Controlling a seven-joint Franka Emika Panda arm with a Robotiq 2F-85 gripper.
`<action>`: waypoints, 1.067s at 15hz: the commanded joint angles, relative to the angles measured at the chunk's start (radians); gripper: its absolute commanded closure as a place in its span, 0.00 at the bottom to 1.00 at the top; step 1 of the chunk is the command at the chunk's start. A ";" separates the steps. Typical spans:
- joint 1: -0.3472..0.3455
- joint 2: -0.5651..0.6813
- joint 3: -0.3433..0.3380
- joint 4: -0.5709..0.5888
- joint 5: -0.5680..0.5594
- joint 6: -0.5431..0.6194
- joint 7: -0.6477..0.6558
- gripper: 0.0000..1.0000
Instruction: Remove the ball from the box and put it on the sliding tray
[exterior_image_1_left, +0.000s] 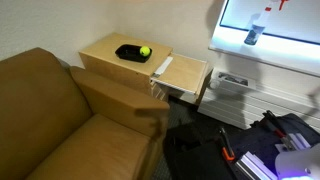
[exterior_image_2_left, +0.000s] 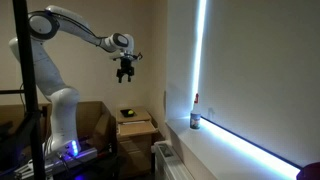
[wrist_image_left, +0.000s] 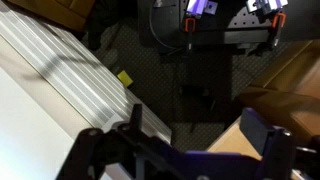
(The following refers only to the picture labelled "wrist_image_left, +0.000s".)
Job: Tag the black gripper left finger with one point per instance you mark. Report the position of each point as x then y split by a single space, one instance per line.
132 140

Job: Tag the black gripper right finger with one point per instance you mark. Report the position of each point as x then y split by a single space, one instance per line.
268 140

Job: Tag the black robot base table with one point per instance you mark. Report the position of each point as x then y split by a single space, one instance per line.
239 22

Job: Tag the brown cardboard box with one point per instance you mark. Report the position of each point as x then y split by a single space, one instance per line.
287 93

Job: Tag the yellow sticky note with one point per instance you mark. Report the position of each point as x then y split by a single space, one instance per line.
125 78

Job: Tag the white window sill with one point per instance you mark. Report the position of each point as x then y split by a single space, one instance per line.
37 125

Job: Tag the right orange clamp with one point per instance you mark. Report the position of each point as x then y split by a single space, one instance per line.
277 25

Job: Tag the orange clamp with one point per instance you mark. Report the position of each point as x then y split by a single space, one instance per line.
189 29
277 25

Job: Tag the left orange clamp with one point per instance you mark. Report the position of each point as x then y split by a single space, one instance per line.
189 29

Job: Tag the white wall radiator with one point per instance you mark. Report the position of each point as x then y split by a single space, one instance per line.
68 66

